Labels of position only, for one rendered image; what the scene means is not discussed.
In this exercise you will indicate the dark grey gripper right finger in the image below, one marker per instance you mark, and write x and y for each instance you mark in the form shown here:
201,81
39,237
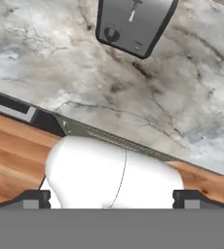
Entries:
186,195

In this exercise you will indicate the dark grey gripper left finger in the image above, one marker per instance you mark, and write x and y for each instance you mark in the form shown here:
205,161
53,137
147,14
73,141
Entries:
36,196

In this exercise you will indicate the olive green cabinet front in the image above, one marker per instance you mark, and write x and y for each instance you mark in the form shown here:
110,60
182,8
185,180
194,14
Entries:
94,132

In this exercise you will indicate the white rounded object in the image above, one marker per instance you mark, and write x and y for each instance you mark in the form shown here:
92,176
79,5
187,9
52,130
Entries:
101,175

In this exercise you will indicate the black appliance with grey panel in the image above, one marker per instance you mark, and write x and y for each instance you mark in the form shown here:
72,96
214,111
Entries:
42,119

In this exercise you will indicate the grey and black toaster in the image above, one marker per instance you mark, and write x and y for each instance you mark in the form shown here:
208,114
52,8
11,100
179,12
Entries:
130,26

